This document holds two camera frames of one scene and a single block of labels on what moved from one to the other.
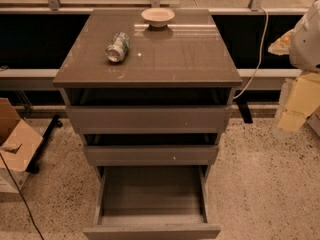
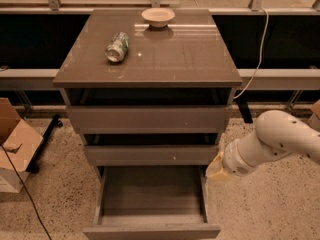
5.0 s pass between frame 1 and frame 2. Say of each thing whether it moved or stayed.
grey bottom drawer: stayed
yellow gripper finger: moved
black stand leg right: stayed
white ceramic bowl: stayed
